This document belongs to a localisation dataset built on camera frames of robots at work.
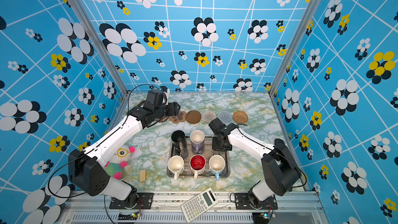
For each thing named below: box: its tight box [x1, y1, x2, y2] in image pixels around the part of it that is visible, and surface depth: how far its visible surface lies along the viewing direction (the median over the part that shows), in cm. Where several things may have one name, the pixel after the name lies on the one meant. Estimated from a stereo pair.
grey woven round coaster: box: [217, 109, 233, 123], surface depth 107 cm
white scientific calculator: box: [180, 187, 219, 223], surface depth 74 cm
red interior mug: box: [189, 154, 207, 180], surface depth 81 cm
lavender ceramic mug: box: [189, 129, 206, 153], surface depth 91 cm
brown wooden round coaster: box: [185, 109, 202, 124], surface depth 107 cm
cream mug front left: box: [167, 155, 185, 181], surface depth 79 cm
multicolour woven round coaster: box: [202, 110, 218, 124], surface depth 107 cm
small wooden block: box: [139, 169, 147, 182], surface depth 82 cm
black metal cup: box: [171, 130, 191, 151], surface depth 90 cm
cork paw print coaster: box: [168, 109, 187, 124], surface depth 106 cm
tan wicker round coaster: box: [232, 110, 249, 124], surface depth 107 cm
